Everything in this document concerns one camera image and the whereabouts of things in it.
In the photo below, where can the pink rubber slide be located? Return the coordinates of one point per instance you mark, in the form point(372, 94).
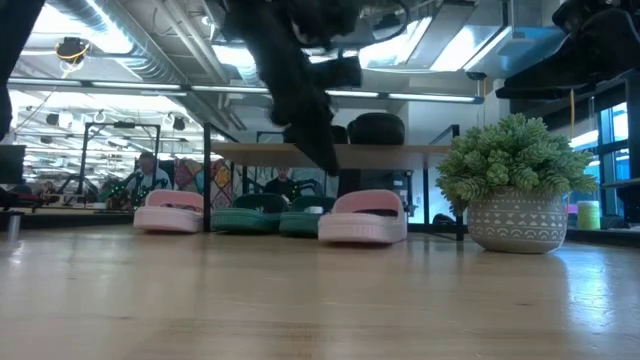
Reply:
point(167, 220)
point(360, 227)

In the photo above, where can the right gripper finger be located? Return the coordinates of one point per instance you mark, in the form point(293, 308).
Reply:
point(550, 80)

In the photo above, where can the black overhead camera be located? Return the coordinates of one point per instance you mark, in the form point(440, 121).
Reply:
point(72, 49)

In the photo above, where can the small dome camera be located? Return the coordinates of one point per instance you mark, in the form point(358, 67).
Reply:
point(476, 75)

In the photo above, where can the silver metal post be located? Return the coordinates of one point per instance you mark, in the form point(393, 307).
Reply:
point(15, 227)

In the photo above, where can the colourful patchwork quilt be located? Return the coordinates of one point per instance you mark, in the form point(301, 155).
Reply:
point(190, 175)

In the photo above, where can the yellow-green cylinder container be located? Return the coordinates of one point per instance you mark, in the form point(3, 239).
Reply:
point(589, 215)

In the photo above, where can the green succulent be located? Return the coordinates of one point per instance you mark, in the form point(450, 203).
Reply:
point(517, 220)

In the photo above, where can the white cup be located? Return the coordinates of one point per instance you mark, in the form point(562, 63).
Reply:
point(312, 210)

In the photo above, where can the black table edge rail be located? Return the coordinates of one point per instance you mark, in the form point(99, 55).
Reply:
point(75, 221)

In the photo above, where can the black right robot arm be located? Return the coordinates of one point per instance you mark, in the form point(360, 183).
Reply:
point(600, 10)

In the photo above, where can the person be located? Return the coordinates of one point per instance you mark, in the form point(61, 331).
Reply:
point(281, 187)
point(147, 175)

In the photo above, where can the dark side monitor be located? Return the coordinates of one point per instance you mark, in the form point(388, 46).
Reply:
point(12, 165)

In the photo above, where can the teal rubber slide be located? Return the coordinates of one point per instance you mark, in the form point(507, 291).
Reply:
point(240, 220)
point(300, 225)

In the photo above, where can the wood shelf with black frame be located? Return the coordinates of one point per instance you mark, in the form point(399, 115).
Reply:
point(390, 156)

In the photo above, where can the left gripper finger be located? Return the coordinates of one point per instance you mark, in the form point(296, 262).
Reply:
point(320, 145)

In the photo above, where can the overhead light bar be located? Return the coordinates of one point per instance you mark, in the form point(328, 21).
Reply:
point(135, 85)

